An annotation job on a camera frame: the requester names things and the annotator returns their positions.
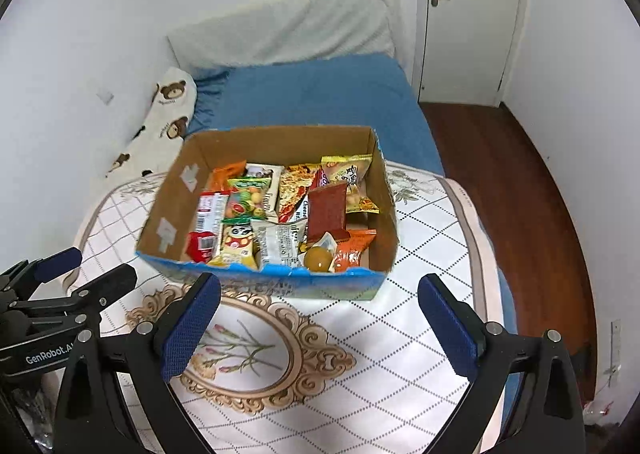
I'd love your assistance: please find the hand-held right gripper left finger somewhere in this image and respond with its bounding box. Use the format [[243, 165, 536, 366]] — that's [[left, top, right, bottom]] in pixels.
[[52, 271, 223, 454]]

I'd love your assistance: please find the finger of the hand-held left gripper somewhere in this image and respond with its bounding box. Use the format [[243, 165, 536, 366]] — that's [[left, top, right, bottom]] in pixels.
[[10, 263, 139, 313], [0, 247, 84, 293]]

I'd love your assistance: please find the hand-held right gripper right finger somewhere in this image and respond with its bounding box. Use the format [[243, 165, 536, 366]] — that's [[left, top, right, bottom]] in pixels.
[[417, 274, 586, 454]]

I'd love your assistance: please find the cardboard box with blue-green print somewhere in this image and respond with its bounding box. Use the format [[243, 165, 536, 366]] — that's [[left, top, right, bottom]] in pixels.
[[136, 125, 399, 302]]

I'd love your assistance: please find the orange snack packet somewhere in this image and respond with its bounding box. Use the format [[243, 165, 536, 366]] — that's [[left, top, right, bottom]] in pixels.
[[332, 229, 377, 275]]

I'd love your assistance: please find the clear plastic bag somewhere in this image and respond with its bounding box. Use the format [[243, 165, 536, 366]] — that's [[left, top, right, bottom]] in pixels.
[[582, 399, 621, 425], [10, 381, 57, 454]]

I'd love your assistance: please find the small red snack packet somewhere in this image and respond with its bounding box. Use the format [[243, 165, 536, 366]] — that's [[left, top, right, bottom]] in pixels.
[[184, 230, 218, 265]]

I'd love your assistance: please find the yellow panda print packet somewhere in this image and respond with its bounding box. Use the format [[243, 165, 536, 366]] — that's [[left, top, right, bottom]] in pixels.
[[207, 219, 258, 269]]

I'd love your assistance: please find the red and white snack packet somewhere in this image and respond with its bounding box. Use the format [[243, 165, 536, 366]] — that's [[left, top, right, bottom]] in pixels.
[[192, 190, 231, 235]]

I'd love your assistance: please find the silver-white snack packet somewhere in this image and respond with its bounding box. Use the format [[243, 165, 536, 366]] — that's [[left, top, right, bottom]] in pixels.
[[251, 220, 311, 269]]

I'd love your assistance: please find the green candy packet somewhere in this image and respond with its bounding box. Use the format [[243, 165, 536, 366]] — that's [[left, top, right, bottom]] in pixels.
[[222, 176, 272, 222]]

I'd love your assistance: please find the round yellow jelly cup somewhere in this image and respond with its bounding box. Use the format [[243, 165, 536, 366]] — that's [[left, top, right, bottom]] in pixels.
[[300, 232, 336, 273]]

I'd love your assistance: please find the orange-red snack packet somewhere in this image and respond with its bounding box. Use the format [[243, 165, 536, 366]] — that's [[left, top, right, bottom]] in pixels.
[[206, 161, 247, 192]]

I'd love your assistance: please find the white and brown snack packet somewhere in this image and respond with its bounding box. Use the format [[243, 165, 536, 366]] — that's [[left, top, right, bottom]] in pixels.
[[245, 163, 283, 222]]

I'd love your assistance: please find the bear print pillow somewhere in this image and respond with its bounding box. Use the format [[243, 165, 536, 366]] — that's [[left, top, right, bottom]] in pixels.
[[105, 66, 198, 179]]

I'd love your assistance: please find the red-brown snack packet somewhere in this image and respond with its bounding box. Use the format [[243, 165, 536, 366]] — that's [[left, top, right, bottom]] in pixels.
[[306, 182, 351, 243]]

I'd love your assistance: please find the pizza print snack packet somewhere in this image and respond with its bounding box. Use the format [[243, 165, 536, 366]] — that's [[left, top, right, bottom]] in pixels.
[[277, 163, 323, 223]]

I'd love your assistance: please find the yellow snack packet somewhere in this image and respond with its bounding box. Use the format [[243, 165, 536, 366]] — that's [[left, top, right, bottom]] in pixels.
[[321, 154, 379, 215]]

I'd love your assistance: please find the bed with blue sheet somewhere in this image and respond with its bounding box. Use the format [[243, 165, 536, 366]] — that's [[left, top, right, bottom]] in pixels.
[[187, 54, 446, 177]]

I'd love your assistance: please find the white door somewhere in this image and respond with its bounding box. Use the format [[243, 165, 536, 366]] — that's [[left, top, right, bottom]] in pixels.
[[417, 0, 526, 107]]

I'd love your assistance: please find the white wall socket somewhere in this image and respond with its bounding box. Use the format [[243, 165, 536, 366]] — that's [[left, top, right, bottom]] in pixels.
[[607, 319, 623, 375]]

